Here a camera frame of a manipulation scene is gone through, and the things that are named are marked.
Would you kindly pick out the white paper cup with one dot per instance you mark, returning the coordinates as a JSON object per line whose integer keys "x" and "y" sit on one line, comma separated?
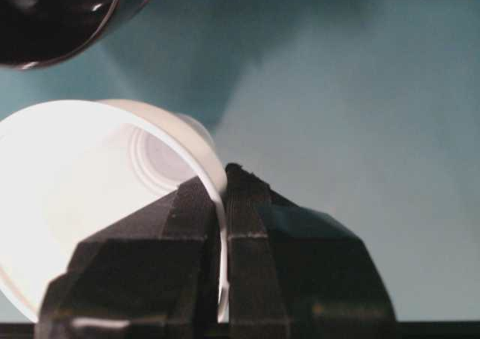
{"x": 75, "y": 189}

